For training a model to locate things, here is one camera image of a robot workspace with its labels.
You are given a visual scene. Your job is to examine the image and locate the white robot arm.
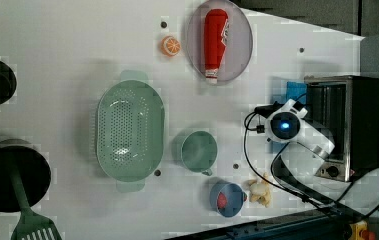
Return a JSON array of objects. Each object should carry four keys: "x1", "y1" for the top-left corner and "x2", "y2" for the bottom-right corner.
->
[{"x1": 256, "y1": 99, "x2": 362, "y2": 221}]

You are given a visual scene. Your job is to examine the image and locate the green mug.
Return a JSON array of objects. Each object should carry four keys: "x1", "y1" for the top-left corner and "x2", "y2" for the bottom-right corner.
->
[{"x1": 171, "y1": 130, "x2": 218, "y2": 176}]

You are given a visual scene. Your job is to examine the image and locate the green perforated colander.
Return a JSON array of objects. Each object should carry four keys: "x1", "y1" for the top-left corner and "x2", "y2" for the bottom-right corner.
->
[{"x1": 96, "y1": 70, "x2": 165, "y2": 193}]

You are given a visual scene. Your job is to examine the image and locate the orange slice toy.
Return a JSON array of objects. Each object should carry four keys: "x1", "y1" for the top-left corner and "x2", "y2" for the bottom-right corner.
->
[{"x1": 160, "y1": 36, "x2": 181, "y2": 57}]

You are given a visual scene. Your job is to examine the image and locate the grey round plate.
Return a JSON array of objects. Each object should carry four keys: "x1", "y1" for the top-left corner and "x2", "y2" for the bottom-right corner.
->
[{"x1": 186, "y1": 0, "x2": 253, "y2": 85}]

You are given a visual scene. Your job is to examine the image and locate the red ball toy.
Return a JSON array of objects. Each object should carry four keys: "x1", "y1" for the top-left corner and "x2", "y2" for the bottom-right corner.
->
[{"x1": 217, "y1": 193, "x2": 228, "y2": 209}]

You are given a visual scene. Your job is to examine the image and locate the blue small bowl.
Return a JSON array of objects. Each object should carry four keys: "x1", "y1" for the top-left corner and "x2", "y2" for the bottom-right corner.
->
[{"x1": 209, "y1": 180, "x2": 245, "y2": 218}]

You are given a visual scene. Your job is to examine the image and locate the strawberry toy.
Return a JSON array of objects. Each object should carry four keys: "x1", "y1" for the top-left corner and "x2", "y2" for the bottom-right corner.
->
[{"x1": 242, "y1": 192, "x2": 248, "y2": 202}]

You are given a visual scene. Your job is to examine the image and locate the red ketchup bottle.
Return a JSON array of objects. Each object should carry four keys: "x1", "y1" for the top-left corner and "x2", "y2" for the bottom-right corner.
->
[{"x1": 204, "y1": 9, "x2": 228, "y2": 84}]

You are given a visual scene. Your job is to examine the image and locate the peeled banana toy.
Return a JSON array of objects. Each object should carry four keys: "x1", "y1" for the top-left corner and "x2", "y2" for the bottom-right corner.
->
[{"x1": 248, "y1": 173, "x2": 272, "y2": 208}]

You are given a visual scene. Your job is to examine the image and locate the green slotted spatula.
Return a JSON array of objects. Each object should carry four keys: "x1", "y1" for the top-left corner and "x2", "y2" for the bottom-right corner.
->
[{"x1": 10, "y1": 164, "x2": 62, "y2": 240}]

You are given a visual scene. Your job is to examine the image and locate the black cylindrical container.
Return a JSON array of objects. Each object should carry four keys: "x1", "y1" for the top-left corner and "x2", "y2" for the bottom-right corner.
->
[{"x1": 0, "y1": 139, "x2": 51, "y2": 213}]

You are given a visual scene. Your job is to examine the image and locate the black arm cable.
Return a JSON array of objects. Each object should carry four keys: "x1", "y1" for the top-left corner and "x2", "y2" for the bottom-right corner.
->
[{"x1": 243, "y1": 93, "x2": 379, "y2": 221}]

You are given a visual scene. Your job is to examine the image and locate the blue table frame rail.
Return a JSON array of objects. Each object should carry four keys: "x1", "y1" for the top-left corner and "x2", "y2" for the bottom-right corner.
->
[{"x1": 167, "y1": 211, "x2": 378, "y2": 240}]

